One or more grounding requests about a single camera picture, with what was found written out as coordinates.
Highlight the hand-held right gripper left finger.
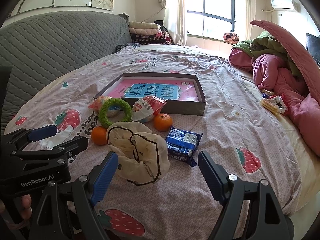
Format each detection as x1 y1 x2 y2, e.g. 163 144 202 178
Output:
29 151 119 240

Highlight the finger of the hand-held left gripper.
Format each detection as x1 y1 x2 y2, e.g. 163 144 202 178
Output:
0 124 58 153
11 136 90 165

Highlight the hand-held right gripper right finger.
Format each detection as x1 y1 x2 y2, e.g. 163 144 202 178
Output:
198 151 295 240

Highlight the cream black-trimmed scrunchie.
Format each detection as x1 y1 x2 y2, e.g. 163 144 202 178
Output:
106 121 170 186

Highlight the orange mandarin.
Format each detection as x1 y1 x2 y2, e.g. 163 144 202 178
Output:
91 126 108 146
153 113 173 131

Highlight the green fuzzy ring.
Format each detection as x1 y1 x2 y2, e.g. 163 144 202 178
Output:
98 98 132 128

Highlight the blue cookie packet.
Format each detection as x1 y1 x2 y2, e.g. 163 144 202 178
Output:
165 126 203 167

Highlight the colourful egg toy packet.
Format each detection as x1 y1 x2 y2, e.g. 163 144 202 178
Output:
89 95 120 118

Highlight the grey cardboard box tray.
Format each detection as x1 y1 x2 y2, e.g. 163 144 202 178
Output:
93 72 207 116

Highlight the red egg toy packet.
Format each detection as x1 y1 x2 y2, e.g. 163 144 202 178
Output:
131 96 167 123

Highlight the person's left hand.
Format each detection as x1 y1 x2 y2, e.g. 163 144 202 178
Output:
19 194 33 222

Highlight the strawberry print bed sheet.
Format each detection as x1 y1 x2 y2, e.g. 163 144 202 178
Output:
4 44 304 240

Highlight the grey quilted headboard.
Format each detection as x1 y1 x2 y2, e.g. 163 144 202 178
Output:
0 11 133 135

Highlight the pink picture book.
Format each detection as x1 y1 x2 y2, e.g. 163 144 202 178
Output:
104 78 200 102

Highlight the cream bed sheet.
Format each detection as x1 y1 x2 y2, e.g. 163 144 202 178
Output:
240 72 320 217

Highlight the dark patterned cloth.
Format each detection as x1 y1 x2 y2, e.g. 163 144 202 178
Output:
116 42 140 53

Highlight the magenta fleece garment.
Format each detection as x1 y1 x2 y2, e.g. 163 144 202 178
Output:
252 54 310 103

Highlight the pink pillow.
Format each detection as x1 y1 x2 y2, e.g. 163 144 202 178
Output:
229 47 257 73

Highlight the dark checkered folded blanket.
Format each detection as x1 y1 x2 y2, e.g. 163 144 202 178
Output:
131 34 173 46

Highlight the folded pink blanket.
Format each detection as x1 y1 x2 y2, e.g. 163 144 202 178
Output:
129 28 163 36

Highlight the folded cream blanket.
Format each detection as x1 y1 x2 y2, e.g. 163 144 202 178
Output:
129 21 162 30

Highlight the patterned bag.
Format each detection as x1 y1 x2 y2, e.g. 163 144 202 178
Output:
223 32 239 43

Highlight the pink quilt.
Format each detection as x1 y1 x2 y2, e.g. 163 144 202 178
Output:
250 20 320 138

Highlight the black garment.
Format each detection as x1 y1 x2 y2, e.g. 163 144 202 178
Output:
153 20 171 32

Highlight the black television screen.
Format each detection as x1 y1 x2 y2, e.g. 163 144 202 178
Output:
306 33 320 64

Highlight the cream curtain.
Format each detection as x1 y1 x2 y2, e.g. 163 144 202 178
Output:
241 0 257 42
164 0 193 47

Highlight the black-framed window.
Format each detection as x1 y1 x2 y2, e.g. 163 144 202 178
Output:
186 0 237 39

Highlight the white air conditioner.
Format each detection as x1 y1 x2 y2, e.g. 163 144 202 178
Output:
271 0 299 12

